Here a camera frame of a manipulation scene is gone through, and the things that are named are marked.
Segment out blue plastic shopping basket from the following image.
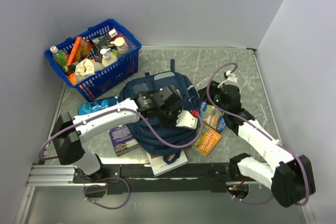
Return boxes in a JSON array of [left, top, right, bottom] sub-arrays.
[[44, 18, 142, 102]]

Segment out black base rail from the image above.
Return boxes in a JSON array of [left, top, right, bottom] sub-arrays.
[[73, 162, 259, 196]]

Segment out small red white box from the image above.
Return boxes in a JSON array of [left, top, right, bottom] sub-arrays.
[[107, 28, 118, 40]]

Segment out blue paperback book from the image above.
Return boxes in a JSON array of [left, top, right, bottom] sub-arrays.
[[200, 102, 226, 134]]

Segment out beige cap bottle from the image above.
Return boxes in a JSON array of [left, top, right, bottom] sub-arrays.
[[110, 37, 129, 58]]

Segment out beige crumpled bag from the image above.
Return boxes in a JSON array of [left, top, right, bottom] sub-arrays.
[[75, 58, 104, 83]]

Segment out purple cable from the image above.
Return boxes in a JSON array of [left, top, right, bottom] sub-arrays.
[[38, 108, 204, 209], [206, 62, 310, 205]]

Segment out orange treehouse paperback book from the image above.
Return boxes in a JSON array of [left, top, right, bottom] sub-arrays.
[[192, 123, 222, 157]]

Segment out black green box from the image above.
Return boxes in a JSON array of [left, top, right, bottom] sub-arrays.
[[90, 35, 113, 55]]

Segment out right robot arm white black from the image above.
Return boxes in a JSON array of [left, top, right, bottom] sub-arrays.
[[198, 81, 316, 207]]

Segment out orange snack box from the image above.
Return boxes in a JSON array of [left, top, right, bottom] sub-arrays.
[[66, 37, 92, 66]]

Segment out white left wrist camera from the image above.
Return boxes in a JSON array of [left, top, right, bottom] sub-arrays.
[[176, 110, 198, 130]]

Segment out white pump lotion bottle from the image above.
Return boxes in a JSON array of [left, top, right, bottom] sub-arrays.
[[100, 48, 118, 67]]

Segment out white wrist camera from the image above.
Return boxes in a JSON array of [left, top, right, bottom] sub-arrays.
[[176, 110, 198, 130], [217, 70, 237, 89]]

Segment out blue monster pencil case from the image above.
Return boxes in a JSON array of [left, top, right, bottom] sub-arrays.
[[78, 97, 120, 115]]

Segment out navy blue student backpack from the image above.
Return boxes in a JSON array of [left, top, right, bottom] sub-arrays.
[[119, 60, 201, 164]]

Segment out white coffee cover book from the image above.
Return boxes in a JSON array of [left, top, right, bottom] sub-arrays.
[[146, 151, 188, 177]]

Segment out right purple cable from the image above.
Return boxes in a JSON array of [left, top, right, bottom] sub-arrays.
[[206, 62, 310, 205]]

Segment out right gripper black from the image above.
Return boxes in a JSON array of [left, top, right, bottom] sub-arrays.
[[197, 81, 228, 115]]

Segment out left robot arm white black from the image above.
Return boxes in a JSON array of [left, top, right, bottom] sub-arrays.
[[51, 86, 182, 183]]

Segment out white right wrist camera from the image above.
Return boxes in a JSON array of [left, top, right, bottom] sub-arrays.
[[217, 70, 237, 89]]

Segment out green soda bottle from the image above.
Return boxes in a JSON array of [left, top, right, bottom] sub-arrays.
[[50, 46, 69, 67]]

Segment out purple paperback book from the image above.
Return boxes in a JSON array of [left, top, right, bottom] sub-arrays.
[[109, 125, 140, 157]]

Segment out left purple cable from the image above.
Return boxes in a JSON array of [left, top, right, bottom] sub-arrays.
[[38, 108, 204, 209]]

